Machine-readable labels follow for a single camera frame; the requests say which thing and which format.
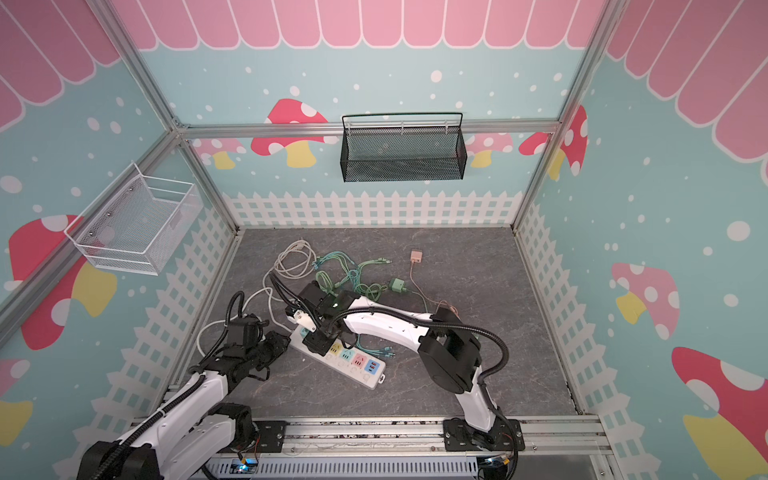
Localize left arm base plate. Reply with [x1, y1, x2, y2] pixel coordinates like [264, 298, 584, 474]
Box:
[237, 420, 288, 455]

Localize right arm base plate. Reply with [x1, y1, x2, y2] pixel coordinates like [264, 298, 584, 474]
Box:
[443, 418, 526, 452]

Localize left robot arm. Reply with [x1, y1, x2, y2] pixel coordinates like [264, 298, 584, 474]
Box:
[77, 291, 290, 479]

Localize tangled green charging cables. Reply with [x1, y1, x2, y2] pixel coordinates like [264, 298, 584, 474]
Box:
[314, 250, 463, 361]

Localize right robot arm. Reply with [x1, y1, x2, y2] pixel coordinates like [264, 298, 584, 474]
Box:
[281, 282, 524, 452]

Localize black mesh wall basket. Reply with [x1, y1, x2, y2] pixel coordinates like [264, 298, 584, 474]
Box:
[340, 112, 468, 182]

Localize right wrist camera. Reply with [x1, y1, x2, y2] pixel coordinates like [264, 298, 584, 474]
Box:
[285, 306, 317, 332]

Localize large white multicolour power strip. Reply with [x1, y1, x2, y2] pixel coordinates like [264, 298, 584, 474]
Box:
[290, 327, 386, 390]

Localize coiled white power cord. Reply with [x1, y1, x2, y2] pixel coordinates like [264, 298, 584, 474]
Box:
[196, 239, 317, 355]

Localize aluminium front rail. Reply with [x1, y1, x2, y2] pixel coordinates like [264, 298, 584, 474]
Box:
[137, 416, 619, 475]

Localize white mesh wall basket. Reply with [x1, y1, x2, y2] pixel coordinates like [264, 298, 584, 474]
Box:
[64, 164, 204, 276]

